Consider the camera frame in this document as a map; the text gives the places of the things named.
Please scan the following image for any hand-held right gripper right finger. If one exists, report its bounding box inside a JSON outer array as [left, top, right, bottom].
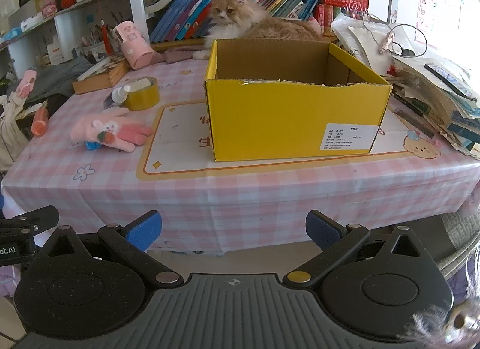
[[283, 210, 437, 285]]

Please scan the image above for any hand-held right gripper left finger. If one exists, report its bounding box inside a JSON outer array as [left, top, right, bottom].
[[37, 210, 184, 286]]

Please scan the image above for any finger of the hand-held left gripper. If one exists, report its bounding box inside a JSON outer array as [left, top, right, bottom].
[[0, 204, 60, 239]]

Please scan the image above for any pink bunny glove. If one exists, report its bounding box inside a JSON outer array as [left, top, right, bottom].
[[70, 108, 154, 153]]

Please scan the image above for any yellow cardboard box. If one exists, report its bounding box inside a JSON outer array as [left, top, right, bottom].
[[204, 38, 393, 162]]

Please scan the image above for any yellow tape roll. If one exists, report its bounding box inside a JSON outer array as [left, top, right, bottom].
[[119, 76, 161, 111]]

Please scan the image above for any small white bottle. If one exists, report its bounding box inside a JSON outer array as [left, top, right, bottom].
[[103, 84, 132, 107]]

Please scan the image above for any orange pink tube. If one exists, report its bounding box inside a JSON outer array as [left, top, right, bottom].
[[31, 103, 49, 137]]

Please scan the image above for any white garment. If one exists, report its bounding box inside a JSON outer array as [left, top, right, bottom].
[[0, 92, 38, 173]]

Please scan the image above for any small pink glove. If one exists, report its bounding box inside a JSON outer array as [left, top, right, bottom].
[[16, 69, 38, 98]]

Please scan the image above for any grey quilted cushion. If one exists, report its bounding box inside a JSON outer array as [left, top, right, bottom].
[[440, 211, 480, 271]]

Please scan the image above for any grey clothing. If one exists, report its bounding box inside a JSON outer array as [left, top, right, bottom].
[[7, 57, 109, 104]]

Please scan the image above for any wooden chessboard box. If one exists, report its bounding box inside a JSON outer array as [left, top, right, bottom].
[[72, 53, 130, 95]]

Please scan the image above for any blurred pale fuzzy object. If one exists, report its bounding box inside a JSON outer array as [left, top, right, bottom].
[[409, 296, 480, 349]]

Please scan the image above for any white red tissue box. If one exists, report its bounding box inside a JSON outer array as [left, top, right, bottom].
[[47, 43, 66, 66]]

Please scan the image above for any stack of papers and books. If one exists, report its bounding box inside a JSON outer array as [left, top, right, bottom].
[[331, 13, 480, 160]]

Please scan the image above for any pink cylindrical pen holder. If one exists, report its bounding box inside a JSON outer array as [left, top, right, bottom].
[[113, 21, 155, 70]]

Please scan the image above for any cup of pens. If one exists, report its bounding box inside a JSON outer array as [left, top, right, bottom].
[[82, 15, 113, 53]]

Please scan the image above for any pink tin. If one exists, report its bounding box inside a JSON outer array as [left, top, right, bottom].
[[39, 0, 59, 20]]

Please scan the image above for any row of blue books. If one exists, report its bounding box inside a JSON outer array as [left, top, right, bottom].
[[144, 0, 325, 44]]

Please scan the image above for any red thick dictionary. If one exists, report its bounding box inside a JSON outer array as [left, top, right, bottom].
[[323, 0, 370, 12]]

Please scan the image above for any orange fluffy cat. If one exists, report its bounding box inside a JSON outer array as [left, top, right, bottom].
[[193, 0, 323, 60]]

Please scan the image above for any charger with white cable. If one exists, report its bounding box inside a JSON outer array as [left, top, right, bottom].
[[362, 13, 428, 59]]

